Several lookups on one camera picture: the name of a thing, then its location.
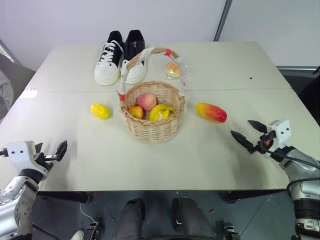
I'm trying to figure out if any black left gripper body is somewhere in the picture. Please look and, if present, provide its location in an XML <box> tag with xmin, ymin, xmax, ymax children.
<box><xmin>33</xmin><ymin>151</ymin><xmax>59</xmax><ymax>174</ymax></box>

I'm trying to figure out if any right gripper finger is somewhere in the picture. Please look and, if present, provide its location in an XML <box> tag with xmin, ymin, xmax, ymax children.
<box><xmin>247</xmin><ymin>119</ymin><xmax>268</xmax><ymax>135</ymax></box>
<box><xmin>230</xmin><ymin>129</ymin><xmax>259</xmax><ymax>154</ymax></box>

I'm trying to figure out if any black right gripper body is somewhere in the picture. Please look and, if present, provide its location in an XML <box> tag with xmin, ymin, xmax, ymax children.
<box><xmin>254</xmin><ymin>131</ymin><xmax>277</xmax><ymax>154</ymax></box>

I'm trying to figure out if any small red yellow fruit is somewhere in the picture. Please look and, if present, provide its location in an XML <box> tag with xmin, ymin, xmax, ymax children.
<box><xmin>128</xmin><ymin>105</ymin><xmax>145</xmax><ymax>119</ymax></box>

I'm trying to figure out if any red yellow mango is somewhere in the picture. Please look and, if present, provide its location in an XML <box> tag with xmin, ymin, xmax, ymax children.
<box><xmin>195</xmin><ymin>102</ymin><xmax>228</xmax><ymax>124</ymax></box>

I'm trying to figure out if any yellow lemon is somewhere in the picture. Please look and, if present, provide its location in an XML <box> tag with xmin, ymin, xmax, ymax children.
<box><xmin>89</xmin><ymin>103</ymin><xmax>111</xmax><ymax>119</ymax></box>

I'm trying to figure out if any dark cabinet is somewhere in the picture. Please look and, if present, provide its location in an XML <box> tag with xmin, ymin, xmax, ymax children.
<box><xmin>276</xmin><ymin>65</ymin><xmax>320</xmax><ymax>106</ymax></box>

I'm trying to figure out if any grey bag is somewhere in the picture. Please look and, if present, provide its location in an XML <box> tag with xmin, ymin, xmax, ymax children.
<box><xmin>0</xmin><ymin>38</ymin><xmax>37</xmax><ymax>123</ymax></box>

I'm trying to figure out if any yellow banana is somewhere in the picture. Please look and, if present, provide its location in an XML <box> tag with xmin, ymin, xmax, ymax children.
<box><xmin>148</xmin><ymin>103</ymin><xmax>175</xmax><ymax>125</ymax></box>

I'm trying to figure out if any clear plastic bag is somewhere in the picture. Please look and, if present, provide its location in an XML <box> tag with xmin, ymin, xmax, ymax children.
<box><xmin>162</xmin><ymin>55</ymin><xmax>194</xmax><ymax>83</ymax></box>

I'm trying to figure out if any black white laced sneaker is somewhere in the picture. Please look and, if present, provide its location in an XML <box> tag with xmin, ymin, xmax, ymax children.
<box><xmin>94</xmin><ymin>30</ymin><xmax>125</xmax><ymax>86</ymax></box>

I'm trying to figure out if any dark rounded shape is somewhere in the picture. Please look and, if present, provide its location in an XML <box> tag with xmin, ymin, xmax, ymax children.
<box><xmin>171</xmin><ymin>196</ymin><xmax>216</xmax><ymax>240</ymax></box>
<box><xmin>111</xmin><ymin>197</ymin><xmax>146</xmax><ymax>240</ymax></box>

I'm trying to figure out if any pink peach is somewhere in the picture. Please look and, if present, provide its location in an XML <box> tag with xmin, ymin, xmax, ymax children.
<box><xmin>136</xmin><ymin>93</ymin><xmax>158</xmax><ymax>112</ymax></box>

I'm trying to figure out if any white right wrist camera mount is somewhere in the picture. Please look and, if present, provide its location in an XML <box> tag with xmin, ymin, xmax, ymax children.
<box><xmin>265</xmin><ymin>119</ymin><xmax>292</xmax><ymax>152</ymax></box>

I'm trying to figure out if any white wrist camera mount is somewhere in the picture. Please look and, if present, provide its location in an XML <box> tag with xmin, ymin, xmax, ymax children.
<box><xmin>265</xmin><ymin>119</ymin><xmax>292</xmax><ymax>152</ymax></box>
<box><xmin>6</xmin><ymin>140</ymin><xmax>38</xmax><ymax>174</ymax></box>

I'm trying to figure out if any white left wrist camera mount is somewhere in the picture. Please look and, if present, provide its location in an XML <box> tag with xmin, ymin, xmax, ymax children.
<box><xmin>6</xmin><ymin>140</ymin><xmax>38</xmax><ymax>174</ymax></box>

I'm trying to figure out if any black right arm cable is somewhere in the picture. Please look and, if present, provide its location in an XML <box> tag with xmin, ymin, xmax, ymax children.
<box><xmin>262</xmin><ymin>147</ymin><xmax>320</xmax><ymax>198</ymax></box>

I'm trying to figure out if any black table frame bar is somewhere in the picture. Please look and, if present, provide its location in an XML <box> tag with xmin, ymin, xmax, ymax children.
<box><xmin>219</xmin><ymin>190</ymin><xmax>289</xmax><ymax>204</ymax></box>
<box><xmin>37</xmin><ymin>191</ymin><xmax>94</xmax><ymax>205</ymax></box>

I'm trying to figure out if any white floor cable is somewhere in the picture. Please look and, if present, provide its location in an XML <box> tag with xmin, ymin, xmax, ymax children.
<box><xmin>79</xmin><ymin>202</ymin><xmax>99</xmax><ymax>224</ymax></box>

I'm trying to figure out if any black floor bracket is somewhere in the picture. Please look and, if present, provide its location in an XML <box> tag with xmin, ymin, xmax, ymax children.
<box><xmin>83</xmin><ymin>219</ymin><xmax>101</xmax><ymax>240</ymax></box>
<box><xmin>216</xmin><ymin>220</ymin><xmax>240</xmax><ymax>240</ymax></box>

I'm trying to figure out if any wicker basket with handle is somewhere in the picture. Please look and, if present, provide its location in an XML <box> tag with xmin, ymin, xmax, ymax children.
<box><xmin>116</xmin><ymin>46</ymin><xmax>188</xmax><ymax>144</ymax></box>

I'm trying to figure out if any grey wall post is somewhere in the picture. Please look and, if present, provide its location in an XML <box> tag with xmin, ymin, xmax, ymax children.
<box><xmin>213</xmin><ymin>0</ymin><xmax>235</xmax><ymax>42</ymax></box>

